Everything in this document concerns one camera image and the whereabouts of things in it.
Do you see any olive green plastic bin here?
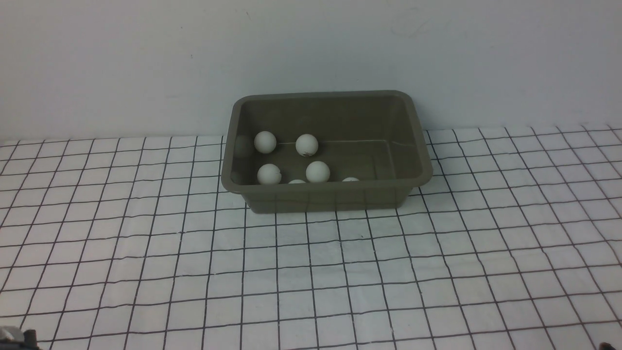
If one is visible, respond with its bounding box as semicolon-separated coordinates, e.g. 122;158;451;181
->
221;90;433;213

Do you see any white grid-pattern tablecloth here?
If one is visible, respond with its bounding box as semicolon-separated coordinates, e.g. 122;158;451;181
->
0;125;622;350

